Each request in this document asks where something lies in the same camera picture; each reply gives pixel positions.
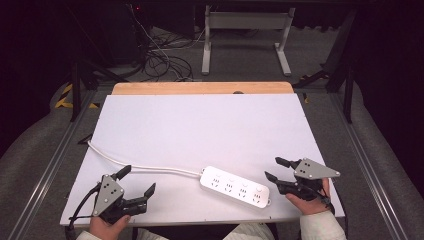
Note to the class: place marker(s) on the person's white clothed legs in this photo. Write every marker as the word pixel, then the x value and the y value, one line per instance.
pixel 250 232

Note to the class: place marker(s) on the person's left hand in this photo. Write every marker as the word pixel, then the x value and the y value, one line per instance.
pixel 108 229

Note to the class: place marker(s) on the dark cabinet with red light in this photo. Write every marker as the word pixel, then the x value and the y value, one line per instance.
pixel 153 23

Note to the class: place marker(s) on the aluminium floor rail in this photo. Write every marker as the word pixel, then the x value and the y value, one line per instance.
pixel 370 173
pixel 50 173

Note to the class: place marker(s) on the white board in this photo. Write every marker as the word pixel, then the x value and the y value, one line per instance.
pixel 206 130

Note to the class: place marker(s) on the white metal table frame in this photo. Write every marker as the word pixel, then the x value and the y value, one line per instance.
pixel 246 20

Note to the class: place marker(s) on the white power strip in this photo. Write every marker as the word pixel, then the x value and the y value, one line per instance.
pixel 235 187

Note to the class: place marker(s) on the wooden table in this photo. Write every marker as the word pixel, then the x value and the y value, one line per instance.
pixel 200 88

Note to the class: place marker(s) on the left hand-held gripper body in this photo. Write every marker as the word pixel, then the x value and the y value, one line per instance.
pixel 108 195

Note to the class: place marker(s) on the black metal stand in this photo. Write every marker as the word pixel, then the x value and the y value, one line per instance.
pixel 346 66
pixel 77 86

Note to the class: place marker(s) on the yellow black hazard tape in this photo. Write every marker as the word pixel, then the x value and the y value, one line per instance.
pixel 65 96

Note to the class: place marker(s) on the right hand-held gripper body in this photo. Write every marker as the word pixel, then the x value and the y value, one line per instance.
pixel 310 176

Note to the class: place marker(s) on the person's right hand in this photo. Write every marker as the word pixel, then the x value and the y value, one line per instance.
pixel 311 205

